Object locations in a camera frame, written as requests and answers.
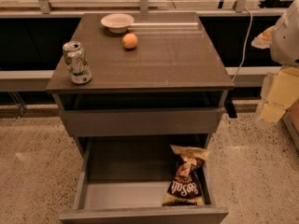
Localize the brown chip bag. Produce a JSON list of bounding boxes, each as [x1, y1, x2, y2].
[[163, 145, 209, 206]]

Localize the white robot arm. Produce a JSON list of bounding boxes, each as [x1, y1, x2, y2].
[[251, 0, 299, 129]]

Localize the grey drawer cabinet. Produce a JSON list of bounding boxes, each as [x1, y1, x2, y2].
[[47, 12, 234, 151]]

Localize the grey top drawer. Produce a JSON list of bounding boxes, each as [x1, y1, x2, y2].
[[61, 108, 224, 137]]

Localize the open grey middle drawer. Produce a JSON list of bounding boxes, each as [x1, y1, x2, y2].
[[60, 134, 228, 224]]

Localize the orange fruit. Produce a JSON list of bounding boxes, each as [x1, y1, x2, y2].
[[122, 34, 137, 49]]

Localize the green white soda can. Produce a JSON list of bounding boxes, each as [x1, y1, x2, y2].
[[63, 41, 92, 84]]

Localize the white bowl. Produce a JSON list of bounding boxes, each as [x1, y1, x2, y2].
[[101, 13, 135, 34]]

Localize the cardboard box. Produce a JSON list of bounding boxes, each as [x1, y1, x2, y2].
[[283, 100, 299, 150]]

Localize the white cable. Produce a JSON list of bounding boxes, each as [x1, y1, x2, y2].
[[231, 7, 254, 82]]

